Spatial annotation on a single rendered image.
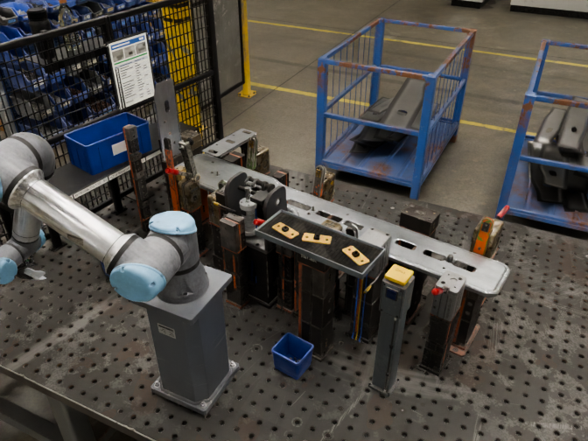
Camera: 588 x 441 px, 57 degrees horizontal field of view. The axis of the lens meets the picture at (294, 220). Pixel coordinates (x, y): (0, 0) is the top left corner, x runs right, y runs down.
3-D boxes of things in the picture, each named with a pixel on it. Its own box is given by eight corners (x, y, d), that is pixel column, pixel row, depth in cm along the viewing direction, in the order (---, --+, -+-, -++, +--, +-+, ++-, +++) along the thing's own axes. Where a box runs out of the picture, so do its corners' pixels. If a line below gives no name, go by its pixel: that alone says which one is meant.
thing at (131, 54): (157, 96, 256) (147, 29, 239) (119, 112, 241) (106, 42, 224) (154, 95, 257) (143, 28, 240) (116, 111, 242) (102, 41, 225)
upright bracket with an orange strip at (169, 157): (185, 243, 236) (171, 138, 208) (183, 245, 235) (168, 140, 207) (180, 241, 237) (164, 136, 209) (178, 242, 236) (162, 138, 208)
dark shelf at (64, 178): (200, 133, 257) (199, 128, 255) (29, 224, 196) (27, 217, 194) (166, 122, 267) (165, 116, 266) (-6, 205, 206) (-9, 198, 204)
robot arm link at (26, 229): (36, 110, 143) (20, 233, 174) (4, 127, 134) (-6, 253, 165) (73, 133, 143) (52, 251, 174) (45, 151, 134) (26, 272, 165)
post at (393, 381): (399, 381, 176) (416, 276, 151) (388, 397, 170) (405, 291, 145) (378, 370, 179) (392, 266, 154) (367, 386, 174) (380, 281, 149)
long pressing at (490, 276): (514, 263, 179) (516, 260, 178) (493, 303, 164) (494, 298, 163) (200, 153, 243) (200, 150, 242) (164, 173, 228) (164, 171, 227)
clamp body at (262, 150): (276, 213, 255) (276, 147, 236) (262, 226, 247) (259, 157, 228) (262, 207, 260) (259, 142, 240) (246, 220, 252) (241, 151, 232)
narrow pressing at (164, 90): (183, 151, 242) (173, 77, 223) (164, 162, 234) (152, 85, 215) (182, 151, 242) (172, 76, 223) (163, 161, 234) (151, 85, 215)
